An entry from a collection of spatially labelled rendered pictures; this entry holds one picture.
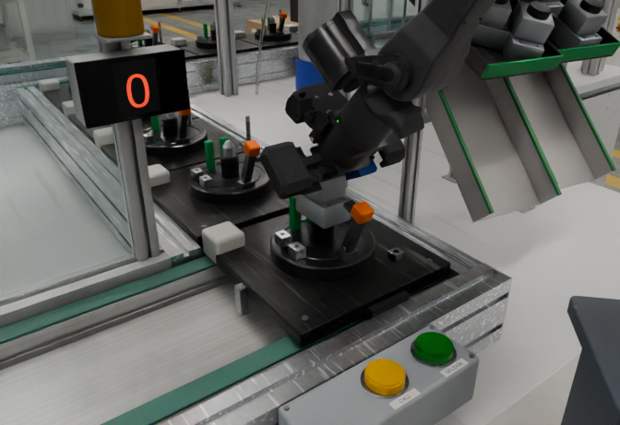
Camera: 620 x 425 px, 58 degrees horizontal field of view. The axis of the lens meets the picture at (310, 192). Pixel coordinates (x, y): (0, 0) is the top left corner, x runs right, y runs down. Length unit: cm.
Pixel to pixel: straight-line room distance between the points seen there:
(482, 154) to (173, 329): 50
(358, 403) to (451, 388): 11
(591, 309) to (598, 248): 53
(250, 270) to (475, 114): 42
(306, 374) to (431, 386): 12
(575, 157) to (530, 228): 17
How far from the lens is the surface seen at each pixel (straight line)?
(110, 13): 64
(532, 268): 98
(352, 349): 61
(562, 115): 104
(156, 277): 77
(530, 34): 80
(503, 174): 88
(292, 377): 59
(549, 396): 76
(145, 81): 65
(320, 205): 68
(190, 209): 88
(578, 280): 98
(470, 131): 88
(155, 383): 66
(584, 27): 90
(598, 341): 53
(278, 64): 204
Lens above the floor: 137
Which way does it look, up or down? 26 degrees down
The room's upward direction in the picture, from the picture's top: straight up
